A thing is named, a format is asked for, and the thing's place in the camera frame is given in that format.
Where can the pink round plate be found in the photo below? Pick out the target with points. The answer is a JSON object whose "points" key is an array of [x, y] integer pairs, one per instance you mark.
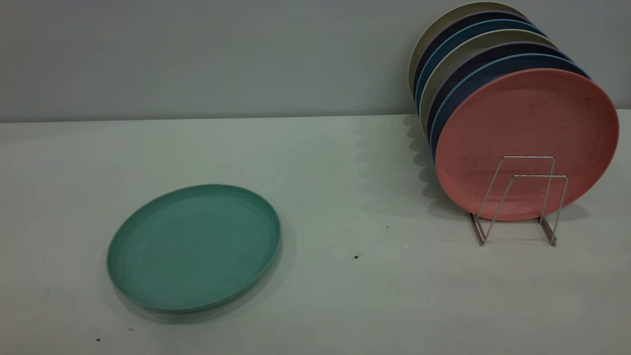
{"points": [[527, 123]]}

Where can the grey beige round plate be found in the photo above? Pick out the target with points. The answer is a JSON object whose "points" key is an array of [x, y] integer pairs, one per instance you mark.
{"points": [[503, 37]]}

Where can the dark navy round plate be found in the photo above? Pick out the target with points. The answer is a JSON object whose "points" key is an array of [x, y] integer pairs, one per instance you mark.
{"points": [[485, 16]]}

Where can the large beige round plate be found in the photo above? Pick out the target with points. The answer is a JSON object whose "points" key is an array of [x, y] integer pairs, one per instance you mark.
{"points": [[473, 7]]}

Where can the green round plate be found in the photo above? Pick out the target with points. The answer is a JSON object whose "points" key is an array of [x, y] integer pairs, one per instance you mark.
{"points": [[192, 246]]}

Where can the dark purple round plate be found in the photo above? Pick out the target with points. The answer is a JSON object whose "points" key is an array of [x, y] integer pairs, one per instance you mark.
{"points": [[512, 48]]}

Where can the teal blue round plate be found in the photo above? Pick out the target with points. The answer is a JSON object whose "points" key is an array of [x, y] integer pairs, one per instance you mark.
{"points": [[488, 25]]}

